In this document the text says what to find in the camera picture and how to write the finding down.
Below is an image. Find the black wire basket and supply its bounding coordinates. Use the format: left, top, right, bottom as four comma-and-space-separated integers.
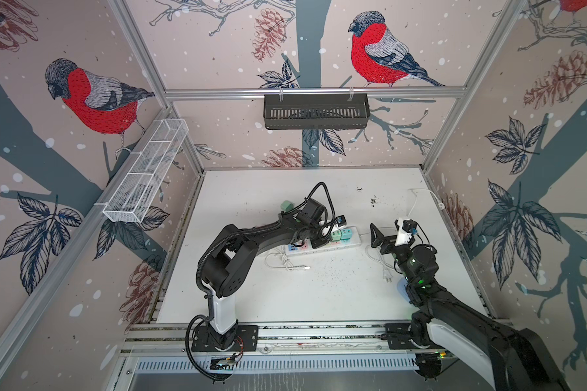
263, 94, 370, 130

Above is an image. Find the blue square socket cube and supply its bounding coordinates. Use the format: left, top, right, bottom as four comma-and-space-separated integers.
396, 278, 410, 303

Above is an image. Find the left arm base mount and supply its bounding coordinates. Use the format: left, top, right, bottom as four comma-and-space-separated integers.
190, 324, 259, 353

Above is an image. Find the teal plug adapter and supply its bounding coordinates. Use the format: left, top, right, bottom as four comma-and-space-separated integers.
340, 228, 353, 241

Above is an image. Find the white blue cube cable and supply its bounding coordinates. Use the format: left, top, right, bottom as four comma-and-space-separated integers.
364, 243, 397, 283

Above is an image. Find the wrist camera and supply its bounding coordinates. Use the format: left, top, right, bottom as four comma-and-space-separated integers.
395, 218, 417, 246
322, 215, 347, 235

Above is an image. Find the green plug adapter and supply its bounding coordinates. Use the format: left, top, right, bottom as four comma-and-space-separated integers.
280, 200, 294, 213
331, 230, 342, 242

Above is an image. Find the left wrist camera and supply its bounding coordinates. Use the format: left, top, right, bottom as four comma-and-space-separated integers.
322, 215, 347, 235

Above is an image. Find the white multicolour power strip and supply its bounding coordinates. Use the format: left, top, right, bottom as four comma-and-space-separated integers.
285, 227, 361, 257

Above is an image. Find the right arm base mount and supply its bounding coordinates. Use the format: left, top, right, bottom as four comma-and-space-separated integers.
380, 323, 429, 350

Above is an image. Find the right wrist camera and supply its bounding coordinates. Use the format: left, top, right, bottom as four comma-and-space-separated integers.
395, 218, 417, 246

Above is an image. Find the white mesh shelf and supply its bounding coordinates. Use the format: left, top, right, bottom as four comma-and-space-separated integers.
103, 118, 188, 223

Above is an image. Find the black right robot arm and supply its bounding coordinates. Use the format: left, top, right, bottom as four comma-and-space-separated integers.
370, 219, 569, 390

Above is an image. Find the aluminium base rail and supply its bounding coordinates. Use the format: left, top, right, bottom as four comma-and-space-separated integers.
107, 319, 534, 375

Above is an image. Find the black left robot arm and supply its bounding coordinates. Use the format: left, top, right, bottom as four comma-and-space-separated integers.
185, 182, 342, 384

